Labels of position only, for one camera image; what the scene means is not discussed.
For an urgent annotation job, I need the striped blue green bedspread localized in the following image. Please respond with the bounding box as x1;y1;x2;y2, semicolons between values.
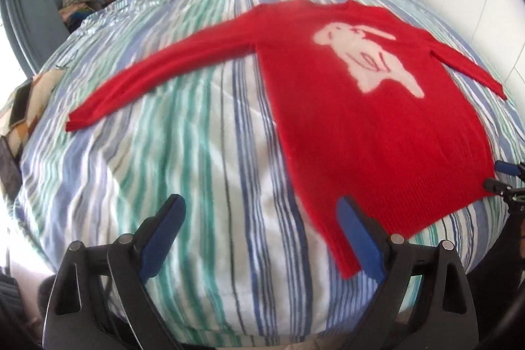
12;0;525;342

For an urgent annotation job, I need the patterned brown cushion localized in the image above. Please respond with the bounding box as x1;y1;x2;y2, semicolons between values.
0;68;66;154

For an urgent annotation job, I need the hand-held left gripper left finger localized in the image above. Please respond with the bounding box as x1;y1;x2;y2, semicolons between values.
43;193;187;350

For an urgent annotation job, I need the dark tablet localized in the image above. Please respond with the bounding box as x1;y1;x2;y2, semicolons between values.
10;81;35;121

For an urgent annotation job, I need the blue curtain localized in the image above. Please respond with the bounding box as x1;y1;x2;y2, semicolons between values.
0;0;89;76

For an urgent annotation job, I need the red sweater with white animal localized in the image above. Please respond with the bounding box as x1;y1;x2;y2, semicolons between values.
66;0;506;279

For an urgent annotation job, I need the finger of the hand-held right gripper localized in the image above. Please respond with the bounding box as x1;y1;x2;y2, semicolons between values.
483;178;519;197
495;160;525;176

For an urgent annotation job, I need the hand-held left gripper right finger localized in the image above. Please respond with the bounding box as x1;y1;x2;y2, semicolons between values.
335;195;480;350

